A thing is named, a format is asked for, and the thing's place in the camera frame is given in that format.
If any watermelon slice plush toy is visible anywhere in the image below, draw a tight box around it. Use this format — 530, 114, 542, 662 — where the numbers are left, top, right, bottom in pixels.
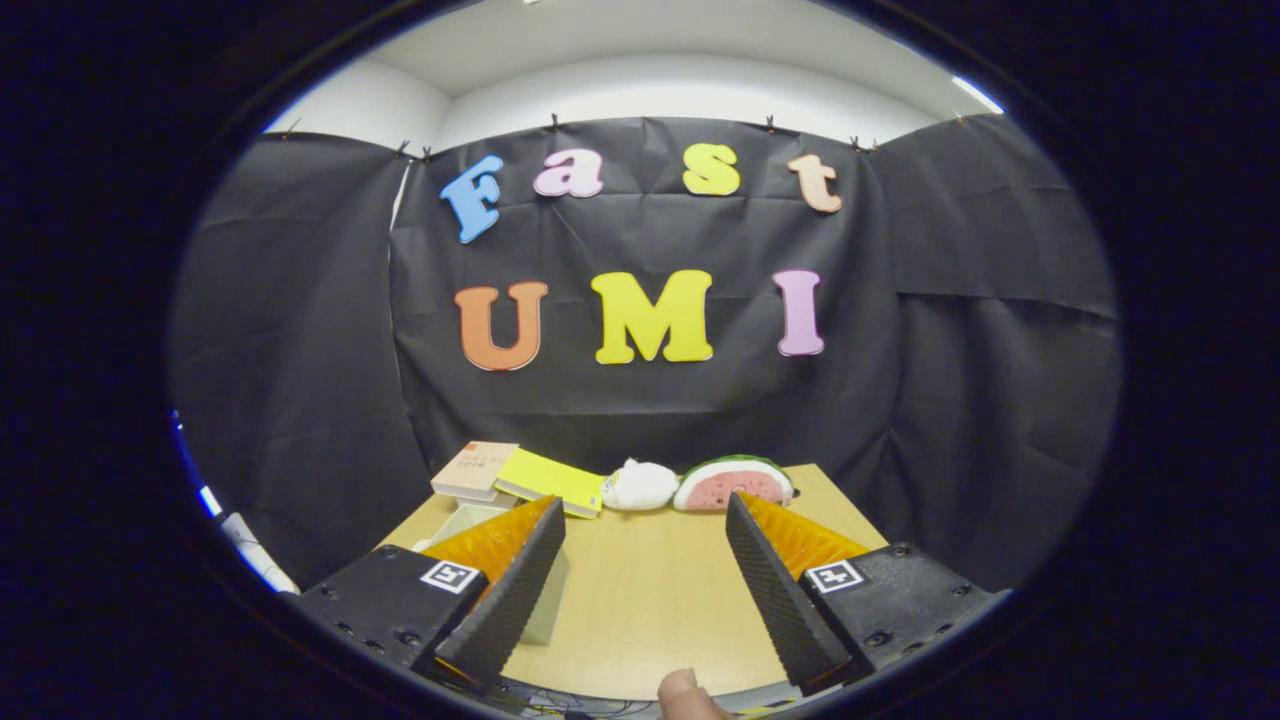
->
672, 455, 796, 513

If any beige fabric storage box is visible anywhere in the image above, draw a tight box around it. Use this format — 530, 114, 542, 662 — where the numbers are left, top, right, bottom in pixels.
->
415, 503, 571, 646

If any white plush toy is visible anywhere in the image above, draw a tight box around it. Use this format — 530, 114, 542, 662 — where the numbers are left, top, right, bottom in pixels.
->
600, 458, 681, 512

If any beige book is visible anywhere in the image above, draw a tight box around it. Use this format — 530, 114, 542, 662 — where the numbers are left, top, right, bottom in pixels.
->
431, 440, 521, 503

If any yellow book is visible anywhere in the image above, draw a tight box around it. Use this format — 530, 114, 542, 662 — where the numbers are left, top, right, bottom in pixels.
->
493, 447, 608, 520

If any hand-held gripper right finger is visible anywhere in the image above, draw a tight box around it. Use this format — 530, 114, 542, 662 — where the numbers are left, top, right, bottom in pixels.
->
725, 490, 1011, 698

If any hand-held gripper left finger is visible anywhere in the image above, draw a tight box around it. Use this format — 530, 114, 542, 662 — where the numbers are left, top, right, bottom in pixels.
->
290, 495, 567, 691

